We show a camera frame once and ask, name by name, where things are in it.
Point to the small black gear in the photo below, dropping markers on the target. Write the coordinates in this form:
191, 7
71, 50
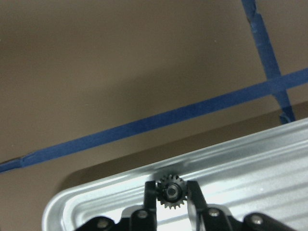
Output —
171, 191

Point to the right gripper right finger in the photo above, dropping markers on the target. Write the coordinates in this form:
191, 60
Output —
196, 205

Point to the silver metal tray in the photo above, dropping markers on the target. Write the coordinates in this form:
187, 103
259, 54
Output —
264, 172

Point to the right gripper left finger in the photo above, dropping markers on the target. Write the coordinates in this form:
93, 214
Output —
149, 203

